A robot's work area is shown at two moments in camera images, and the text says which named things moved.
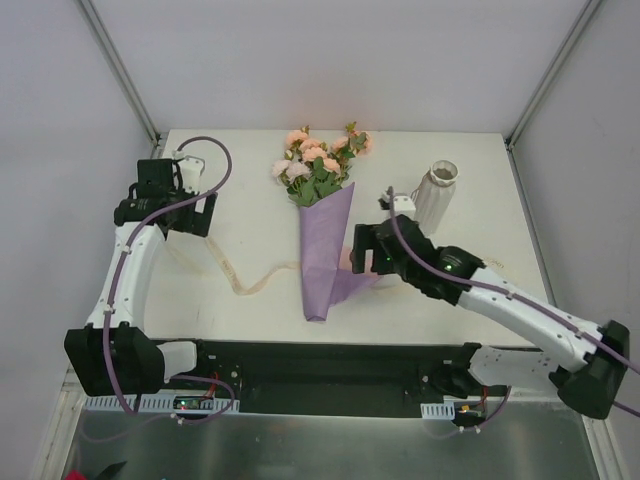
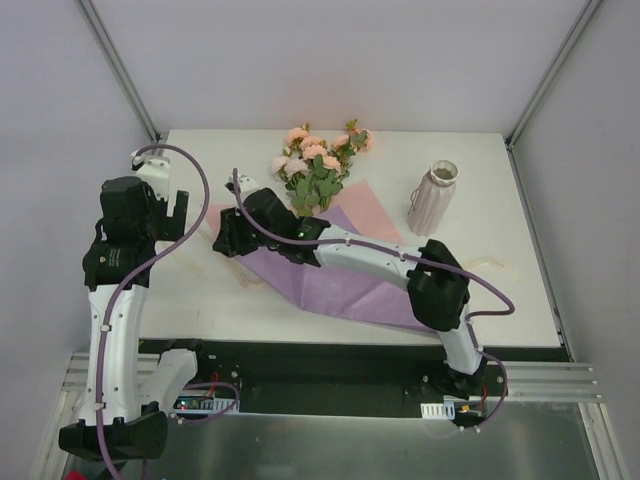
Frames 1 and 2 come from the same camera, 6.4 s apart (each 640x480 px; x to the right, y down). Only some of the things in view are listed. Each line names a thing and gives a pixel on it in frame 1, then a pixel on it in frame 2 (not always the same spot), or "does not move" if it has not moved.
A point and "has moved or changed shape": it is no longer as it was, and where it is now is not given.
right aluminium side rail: (537, 244) does not move
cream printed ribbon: (269, 278) has moved or changed shape
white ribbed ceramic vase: (434, 193) does not move
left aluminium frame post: (122, 72) does not move
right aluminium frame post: (551, 72) does not move
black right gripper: (361, 248) -> (233, 232)
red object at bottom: (75, 474) does not move
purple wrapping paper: (322, 229) has moved or changed shape
